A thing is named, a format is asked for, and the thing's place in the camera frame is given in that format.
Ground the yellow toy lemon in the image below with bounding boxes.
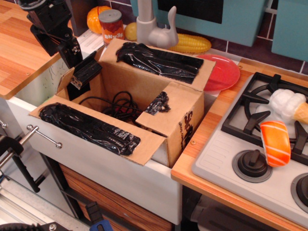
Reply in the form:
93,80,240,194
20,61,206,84
124,22,137,41

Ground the red plastic plate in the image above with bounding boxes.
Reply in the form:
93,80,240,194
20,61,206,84
197,54,240,91

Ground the orange salmon sushi toy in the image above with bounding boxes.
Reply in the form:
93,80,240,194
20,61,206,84
260,121,291,167

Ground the yellow toy corn cob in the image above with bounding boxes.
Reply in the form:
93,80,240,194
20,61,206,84
169,33,212,53

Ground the teal cabinet right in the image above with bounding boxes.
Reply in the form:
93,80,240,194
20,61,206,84
271,0,308,62

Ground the white toy sink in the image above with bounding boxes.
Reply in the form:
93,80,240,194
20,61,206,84
7,55,182,225

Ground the teal cabinet with dark window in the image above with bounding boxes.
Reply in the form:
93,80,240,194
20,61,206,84
130,0,268,48

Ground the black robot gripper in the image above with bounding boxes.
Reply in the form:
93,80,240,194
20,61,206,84
19,0,83,68

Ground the red beans can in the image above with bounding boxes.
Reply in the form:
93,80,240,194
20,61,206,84
99,9,125,46

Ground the toy ice cream cone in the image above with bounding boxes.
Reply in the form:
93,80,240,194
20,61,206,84
255,89,308,138

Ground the metal clamp with black handle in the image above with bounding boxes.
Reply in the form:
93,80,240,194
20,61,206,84
0,120,63,193

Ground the grey toy stove top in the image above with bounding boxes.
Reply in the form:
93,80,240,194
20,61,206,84
192,73,308,227

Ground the black burner grate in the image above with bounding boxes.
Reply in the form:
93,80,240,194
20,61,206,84
221,72,308,165

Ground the black stove knob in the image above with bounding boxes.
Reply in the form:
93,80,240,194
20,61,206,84
291,173,308,213
232,149,273,183

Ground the grey toy faucet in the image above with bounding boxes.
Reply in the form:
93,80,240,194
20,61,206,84
136,0,179,49

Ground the blue black clamp handle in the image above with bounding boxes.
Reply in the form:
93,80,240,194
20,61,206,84
85,202,113,231

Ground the brown cardboard box black tape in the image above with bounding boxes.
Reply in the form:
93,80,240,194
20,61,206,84
31,39,216,167

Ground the black cable bundle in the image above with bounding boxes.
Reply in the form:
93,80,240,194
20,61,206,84
79,91,145,126

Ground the orange toy pumpkin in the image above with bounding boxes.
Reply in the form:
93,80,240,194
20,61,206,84
87,6,112,34

